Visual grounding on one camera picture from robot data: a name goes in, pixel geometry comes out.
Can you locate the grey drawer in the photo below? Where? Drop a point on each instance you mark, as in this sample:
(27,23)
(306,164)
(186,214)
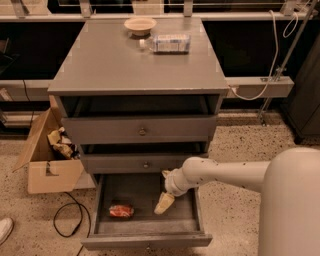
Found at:
(179,226)
(139,157)
(139,119)

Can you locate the grey middle drawer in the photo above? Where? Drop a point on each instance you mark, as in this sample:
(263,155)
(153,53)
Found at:
(139,157)

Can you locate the dark grey side cabinet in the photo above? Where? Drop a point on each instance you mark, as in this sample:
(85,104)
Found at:
(302,108)

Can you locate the clear plastic water bottle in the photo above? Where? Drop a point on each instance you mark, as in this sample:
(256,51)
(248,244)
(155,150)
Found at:
(167,43)

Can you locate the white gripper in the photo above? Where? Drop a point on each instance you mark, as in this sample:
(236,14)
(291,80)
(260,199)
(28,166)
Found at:
(172,185)

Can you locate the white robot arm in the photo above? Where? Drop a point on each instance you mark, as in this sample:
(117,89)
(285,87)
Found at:
(289,184)

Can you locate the grey top drawer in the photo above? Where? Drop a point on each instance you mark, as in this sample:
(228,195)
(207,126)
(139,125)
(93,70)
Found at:
(139,119)

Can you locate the crumpled snack bags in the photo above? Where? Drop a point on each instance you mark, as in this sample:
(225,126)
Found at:
(62,144)

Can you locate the beige bowl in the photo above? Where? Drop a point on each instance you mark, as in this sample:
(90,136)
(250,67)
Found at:
(140,26)

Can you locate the open cardboard box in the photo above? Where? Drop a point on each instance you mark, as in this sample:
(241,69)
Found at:
(45,172)

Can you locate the grey drawer cabinet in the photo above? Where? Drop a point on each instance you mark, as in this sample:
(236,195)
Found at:
(108,61)

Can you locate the grey bottom drawer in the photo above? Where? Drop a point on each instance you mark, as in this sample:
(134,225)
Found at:
(179,226)

